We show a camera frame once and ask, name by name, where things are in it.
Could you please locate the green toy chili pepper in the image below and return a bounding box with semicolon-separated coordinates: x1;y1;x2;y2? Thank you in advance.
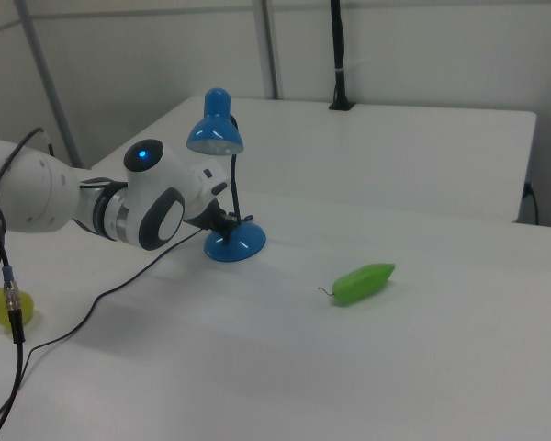
318;262;397;307

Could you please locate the black clamped camera pole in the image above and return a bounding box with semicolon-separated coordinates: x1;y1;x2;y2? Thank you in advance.
328;0;355;111

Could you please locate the dark lamp power cable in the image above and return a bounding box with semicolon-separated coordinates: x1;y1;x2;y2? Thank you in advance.
0;215;254;441

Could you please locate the black cable at wall outlet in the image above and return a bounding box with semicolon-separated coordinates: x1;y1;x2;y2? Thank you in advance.
523;181;541;226

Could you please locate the grey wall partition post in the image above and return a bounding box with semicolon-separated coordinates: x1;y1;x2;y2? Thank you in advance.
255;0;285;100

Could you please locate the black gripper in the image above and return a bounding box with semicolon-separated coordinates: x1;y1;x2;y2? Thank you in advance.
182;197;241;245

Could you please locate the blue gooseneck desk lamp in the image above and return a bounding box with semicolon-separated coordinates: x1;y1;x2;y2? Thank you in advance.
186;86;267;264

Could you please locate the black robot cable with connector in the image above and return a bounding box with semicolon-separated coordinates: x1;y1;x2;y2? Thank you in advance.
0;127;57;441

